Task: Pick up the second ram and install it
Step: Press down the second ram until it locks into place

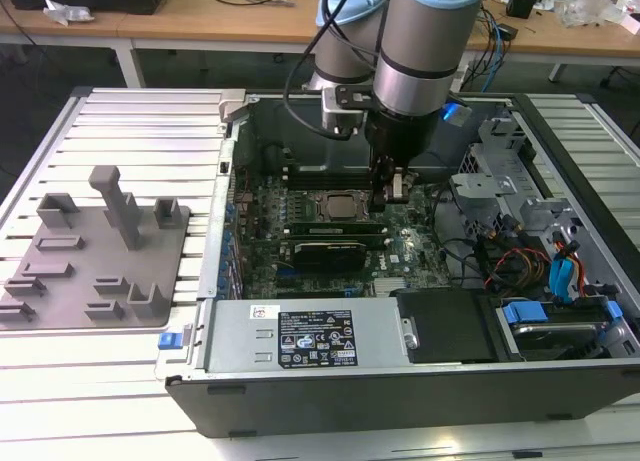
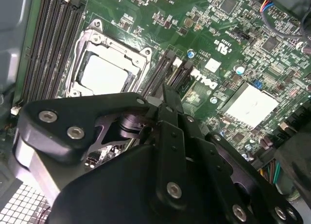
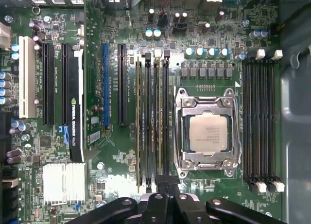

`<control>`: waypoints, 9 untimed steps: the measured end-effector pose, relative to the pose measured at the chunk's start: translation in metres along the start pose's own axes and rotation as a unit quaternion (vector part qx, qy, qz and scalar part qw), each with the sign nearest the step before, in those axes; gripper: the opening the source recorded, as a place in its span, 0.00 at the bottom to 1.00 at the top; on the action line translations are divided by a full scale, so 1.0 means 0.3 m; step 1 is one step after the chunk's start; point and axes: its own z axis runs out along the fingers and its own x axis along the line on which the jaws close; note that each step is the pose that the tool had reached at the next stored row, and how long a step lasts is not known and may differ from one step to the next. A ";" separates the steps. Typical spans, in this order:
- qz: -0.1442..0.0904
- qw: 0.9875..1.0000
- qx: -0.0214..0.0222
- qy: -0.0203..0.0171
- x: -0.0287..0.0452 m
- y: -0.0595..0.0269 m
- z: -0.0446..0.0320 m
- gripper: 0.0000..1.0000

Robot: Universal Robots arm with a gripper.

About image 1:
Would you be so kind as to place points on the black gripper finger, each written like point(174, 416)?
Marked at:
point(411, 183)
point(382, 186)

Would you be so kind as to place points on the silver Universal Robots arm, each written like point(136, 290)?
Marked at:
point(420, 41)

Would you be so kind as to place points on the silver CPU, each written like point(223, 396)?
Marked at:
point(345, 204)

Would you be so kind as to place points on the green motherboard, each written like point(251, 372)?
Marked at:
point(400, 251)

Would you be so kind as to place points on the grey metal drive cage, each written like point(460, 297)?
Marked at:
point(480, 191)

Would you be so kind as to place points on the white power strip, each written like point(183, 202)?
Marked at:
point(461, 78)

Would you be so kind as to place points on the black graphics card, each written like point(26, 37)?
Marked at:
point(330, 256)

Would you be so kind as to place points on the silver chipset heatsink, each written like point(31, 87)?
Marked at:
point(390, 286)

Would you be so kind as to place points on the black plastic shroud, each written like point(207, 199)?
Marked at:
point(445, 326)

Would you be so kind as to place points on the small black adapter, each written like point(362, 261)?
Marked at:
point(508, 32)

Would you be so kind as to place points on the blue disk carrier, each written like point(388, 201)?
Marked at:
point(522, 313)

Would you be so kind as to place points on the small black speaker box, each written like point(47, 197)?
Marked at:
point(521, 3)

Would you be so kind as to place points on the grey power supply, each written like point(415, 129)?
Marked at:
point(240, 336)

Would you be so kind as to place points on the open black PC case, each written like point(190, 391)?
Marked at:
point(400, 406)

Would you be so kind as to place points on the clear plastic bags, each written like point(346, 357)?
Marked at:
point(590, 3)

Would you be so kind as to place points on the blue case latch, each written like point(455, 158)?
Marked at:
point(167, 342)

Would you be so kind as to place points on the grey parts rack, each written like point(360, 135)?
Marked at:
point(95, 261)

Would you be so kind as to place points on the crumpled clear plastic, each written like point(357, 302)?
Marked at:
point(70, 12)

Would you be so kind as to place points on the small grey wrist camera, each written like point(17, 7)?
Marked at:
point(457, 115)

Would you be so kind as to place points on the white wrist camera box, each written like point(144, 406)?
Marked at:
point(340, 113)

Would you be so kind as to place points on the wooden desk white frame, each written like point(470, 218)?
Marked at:
point(200, 28)
point(60, 28)

